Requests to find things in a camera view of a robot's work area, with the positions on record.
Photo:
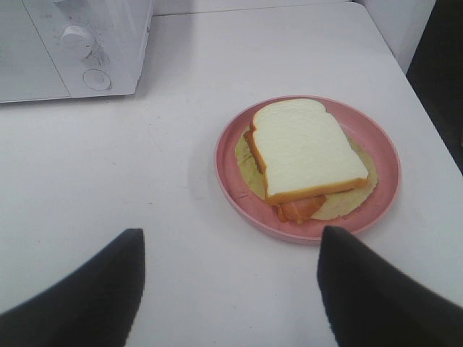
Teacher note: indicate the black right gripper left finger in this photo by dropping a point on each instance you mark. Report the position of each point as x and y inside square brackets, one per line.
[95, 305]

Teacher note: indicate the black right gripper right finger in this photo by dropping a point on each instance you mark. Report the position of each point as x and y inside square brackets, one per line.
[369, 302]

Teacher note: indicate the pink round plate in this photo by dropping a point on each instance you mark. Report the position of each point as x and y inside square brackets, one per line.
[357, 125]

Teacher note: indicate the white bread sandwich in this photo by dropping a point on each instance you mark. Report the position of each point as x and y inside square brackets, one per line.
[295, 157]

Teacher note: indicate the round microwave door button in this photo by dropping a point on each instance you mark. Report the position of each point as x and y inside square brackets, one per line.
[96, 79]

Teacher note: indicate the white microwave door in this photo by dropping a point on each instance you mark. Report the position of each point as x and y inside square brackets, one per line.
[27, 71]

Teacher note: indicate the white microwave knob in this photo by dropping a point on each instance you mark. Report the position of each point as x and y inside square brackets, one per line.
[78, 41]

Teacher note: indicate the white microwave oven body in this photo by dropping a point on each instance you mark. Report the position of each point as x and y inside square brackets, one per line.
[97, 47]

